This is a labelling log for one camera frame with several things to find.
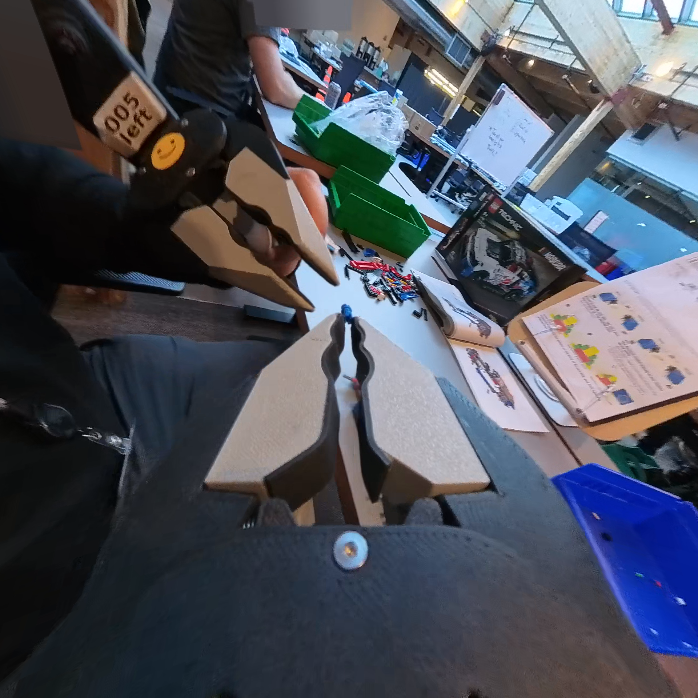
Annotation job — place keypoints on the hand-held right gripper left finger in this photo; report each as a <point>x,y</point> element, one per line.
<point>283,425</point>

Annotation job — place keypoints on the black toy car box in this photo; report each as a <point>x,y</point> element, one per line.
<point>491,256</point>

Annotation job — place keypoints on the small black toy piece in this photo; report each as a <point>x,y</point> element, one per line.
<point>420,314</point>

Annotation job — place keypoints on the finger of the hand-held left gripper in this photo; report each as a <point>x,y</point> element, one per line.
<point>272,191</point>
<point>207,240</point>

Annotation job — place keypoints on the car picture sheet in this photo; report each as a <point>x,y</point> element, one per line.
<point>501,392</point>

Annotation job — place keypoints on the black desk foot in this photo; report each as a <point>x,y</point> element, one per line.
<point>267,315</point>

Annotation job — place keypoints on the person's left hand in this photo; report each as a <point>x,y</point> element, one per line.
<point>316,196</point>

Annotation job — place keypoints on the blue plastic bin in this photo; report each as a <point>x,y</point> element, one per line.
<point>627,545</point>

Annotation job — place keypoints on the person's trousers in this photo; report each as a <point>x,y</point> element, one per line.
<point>180,392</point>

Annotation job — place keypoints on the clear plastic bag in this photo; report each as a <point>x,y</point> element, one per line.
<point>371,120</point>

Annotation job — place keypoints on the wooden document stand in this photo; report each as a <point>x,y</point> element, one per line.
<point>518,327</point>

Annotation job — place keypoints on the open instruction booklet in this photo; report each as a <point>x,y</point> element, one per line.
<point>463,321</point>

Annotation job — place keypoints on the white desk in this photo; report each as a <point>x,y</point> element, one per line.
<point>392,327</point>
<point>420,191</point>

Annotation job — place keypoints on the whiteboard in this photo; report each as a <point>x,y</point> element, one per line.
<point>507,136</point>

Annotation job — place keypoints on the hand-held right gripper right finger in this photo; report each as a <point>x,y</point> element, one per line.
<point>425,436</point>

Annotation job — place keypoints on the green plastic bin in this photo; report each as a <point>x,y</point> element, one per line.
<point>354,158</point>
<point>381,223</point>

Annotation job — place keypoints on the wooden support post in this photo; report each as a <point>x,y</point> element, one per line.
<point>572,144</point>

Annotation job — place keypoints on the pile of small toy bricks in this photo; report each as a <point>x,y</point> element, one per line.
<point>381,275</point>

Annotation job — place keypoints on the office chair armrest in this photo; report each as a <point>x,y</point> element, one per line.
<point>142,282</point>

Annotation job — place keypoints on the black badge reel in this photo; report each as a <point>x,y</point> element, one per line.
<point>54,422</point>

